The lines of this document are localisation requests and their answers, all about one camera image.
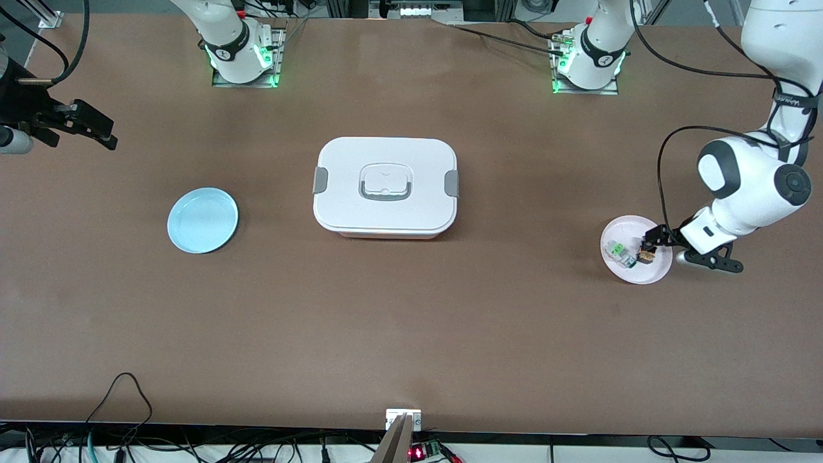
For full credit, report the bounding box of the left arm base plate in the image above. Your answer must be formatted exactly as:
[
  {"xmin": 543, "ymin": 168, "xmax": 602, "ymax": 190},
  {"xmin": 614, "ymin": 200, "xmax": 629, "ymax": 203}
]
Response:
[{"xmin": 550, "ymin": 29, "xmax": 620, "ymax": 96}]

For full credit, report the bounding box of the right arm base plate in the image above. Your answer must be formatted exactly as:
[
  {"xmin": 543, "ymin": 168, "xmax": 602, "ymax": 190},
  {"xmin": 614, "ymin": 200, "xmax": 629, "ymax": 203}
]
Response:
[{"xmin": 212, "ymin": 26, "xmax": 287, "ymax": 89}]

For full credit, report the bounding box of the white power strip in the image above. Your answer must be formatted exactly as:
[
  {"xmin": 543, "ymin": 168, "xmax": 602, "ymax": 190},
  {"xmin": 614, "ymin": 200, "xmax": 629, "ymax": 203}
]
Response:
[{"xmin": 370, "ymin": 0, "xmax": 465, "ymax": 21}]

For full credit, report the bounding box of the light blue plate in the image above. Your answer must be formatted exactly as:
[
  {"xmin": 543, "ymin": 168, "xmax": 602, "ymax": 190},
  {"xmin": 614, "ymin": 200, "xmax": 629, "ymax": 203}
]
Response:
[{"xmin": 167, "ymin": 187, "xmax": 239, "ymax": 254}]

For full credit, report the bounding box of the black looped cable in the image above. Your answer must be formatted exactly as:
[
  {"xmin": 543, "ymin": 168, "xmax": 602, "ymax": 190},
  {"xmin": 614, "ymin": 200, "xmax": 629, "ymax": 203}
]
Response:
[{"xmin": 84, "ymin": 372, "xmax": 154, "ymax": 426}]

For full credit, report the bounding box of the white plate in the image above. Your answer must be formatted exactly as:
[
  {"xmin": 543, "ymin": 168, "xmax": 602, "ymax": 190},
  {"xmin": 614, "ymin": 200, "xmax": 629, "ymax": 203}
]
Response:
[{"xmin": 600, "ymin": 215, "xmax": 673, "ymax": 285}]

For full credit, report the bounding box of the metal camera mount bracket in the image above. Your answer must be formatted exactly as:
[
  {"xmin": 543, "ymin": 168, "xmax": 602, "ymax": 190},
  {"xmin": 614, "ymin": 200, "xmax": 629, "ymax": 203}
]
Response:
[{"xmin": 372, "ymin": 409, "xmax": 423, "ymax": 463}]

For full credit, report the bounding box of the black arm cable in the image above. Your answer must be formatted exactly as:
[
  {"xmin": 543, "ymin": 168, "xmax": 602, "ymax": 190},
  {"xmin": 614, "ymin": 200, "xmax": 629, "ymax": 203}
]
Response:
[
  {"xmin": 629, "ymin": 0, "xmax": 821, "ymax": 236},
  {"xmin": 0, "ymin": 0, "xmax": 89, "ymax": 88}
]

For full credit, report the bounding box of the white lidded storage box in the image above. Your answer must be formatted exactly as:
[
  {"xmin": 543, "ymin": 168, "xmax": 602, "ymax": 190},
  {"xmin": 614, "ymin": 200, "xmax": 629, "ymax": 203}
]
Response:
[{"xmin": 312, "ymin": 136, "xmax": 460, "ymax": 240}]

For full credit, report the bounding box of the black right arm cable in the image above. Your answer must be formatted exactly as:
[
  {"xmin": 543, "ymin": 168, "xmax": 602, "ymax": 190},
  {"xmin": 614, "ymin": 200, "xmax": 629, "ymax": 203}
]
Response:
[{"xmin": 0, "ymin": 0, "xmax": 89, "ymax": 88}]

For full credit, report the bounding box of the circuit board with red display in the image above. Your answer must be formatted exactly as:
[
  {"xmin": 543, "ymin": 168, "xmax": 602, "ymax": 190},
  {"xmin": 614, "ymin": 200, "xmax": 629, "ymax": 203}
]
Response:
[{"xmin": 408, "ymin": 442, "xmax": 452, "ymax": 463}]

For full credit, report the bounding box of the black coiled cable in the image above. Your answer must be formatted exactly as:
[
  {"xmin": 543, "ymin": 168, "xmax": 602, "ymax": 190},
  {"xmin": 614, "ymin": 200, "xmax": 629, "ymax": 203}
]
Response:
[{"xmin": 646, "ymin": 436, "xmax": 712, "ymax": 463}]

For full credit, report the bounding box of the black cable on table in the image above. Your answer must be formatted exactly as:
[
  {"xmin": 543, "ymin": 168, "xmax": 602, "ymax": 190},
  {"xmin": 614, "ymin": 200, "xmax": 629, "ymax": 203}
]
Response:
[{"xmin": 447, "ymin": 23, "xmax": 568, "ymax": 55}]

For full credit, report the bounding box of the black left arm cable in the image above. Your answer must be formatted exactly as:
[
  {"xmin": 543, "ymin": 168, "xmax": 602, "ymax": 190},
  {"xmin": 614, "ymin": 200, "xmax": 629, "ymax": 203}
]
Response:
[{"xmin": 629, "ymin": 0, "xmax": 821, "ymax": 236}]

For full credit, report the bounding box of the green switch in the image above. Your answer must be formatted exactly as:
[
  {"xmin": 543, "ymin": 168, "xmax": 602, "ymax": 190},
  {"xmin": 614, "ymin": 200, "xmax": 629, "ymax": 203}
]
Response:
[{"xmin": 608, "ymin": 241, "xmax": 638, "ymax": 269}]

